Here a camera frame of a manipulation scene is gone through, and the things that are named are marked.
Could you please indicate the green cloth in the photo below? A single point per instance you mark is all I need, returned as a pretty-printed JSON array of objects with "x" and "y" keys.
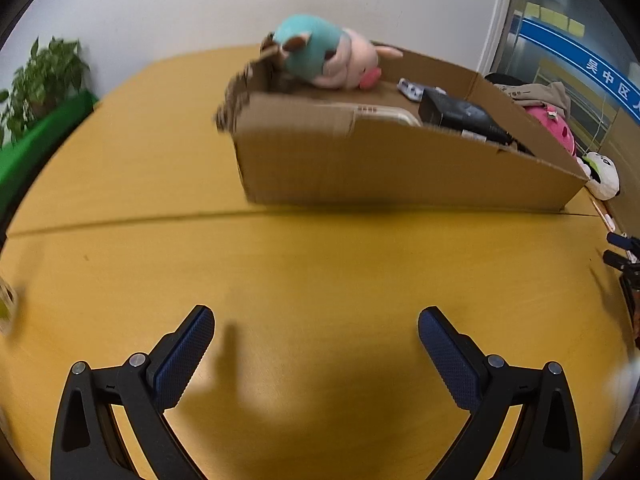
[{"x": 30, "y": 150}]

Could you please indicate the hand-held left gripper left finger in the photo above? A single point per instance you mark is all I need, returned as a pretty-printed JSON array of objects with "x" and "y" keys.
[{"x": 185, "y": 355}]

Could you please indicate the pink and teal plush pig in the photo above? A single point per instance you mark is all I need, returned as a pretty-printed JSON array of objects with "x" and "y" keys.
[{"x": 310, "y": 45}]

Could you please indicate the cream clear phone case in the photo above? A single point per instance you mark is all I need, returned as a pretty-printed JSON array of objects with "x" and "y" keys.
[{"x": 395, "y": 116}]

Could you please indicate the large potted green plant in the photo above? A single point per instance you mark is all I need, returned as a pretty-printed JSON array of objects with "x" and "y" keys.
[{"x": 50, "y": 75}]

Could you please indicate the blue glass banner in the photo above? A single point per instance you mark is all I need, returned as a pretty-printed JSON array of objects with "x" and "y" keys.
[{"x": 575, "y": 50}]

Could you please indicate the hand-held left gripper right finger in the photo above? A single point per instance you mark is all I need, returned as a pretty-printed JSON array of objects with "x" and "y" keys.
[{"x": 450, "y": 360}]

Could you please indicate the yellow sticky note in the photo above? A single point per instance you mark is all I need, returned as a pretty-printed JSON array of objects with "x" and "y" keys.
[
  {"x": 532, "y": 9},
  {"x": 547, "y": 15},
  {"x": 562, "y": 20},
  {"x": 576, "y": 27}
]

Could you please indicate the small potted green plant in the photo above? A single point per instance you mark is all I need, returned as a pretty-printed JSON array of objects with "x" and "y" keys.
[{"x": 12, "y": 120}]

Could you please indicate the white panda plush toy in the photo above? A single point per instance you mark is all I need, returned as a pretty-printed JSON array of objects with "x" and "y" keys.
[{"x": 605, "y": 180}]

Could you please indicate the small white packet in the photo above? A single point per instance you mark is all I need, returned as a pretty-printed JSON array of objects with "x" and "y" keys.
[{"x": 412, "y": 90}]

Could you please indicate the pink pen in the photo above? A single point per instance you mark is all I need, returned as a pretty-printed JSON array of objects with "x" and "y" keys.
[{"x": 602, "y": 212}]

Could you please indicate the grey metal door frame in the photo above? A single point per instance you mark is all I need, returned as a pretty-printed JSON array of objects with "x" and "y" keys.
[{"x": 500, "y": 20}]

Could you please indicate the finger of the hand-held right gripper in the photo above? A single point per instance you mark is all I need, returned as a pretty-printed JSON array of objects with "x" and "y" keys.
[
  {"x": 617, "y": 260},
  {"x": 622, "y": 242}
]

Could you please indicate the black product box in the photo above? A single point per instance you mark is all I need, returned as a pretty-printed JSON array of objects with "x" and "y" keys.
[{"x": 460, "y": 115}]

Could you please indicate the beige printed cloth bag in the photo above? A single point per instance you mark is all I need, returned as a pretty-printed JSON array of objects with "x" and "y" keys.
[{"x": 530, "y": 92}]

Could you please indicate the pink plush toy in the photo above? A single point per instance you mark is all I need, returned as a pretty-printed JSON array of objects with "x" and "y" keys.
[{"x": 555, "y": 127}]

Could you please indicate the shallow cardboard box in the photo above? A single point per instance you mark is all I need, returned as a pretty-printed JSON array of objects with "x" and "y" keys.
[{"x": 375, "y": 170}]

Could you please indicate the clear plastic item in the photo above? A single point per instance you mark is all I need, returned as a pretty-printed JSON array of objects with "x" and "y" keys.
[{"x": 7, "y": 307}]

